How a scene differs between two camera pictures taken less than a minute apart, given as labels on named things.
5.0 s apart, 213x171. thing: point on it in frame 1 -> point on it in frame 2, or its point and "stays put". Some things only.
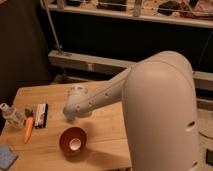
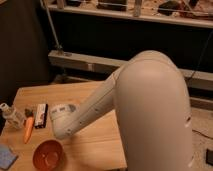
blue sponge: [7, 156] stays put
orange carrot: [28, 129] stays put
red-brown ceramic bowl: [73, 140] -> [48, 155]
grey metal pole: [58, 46] stays put
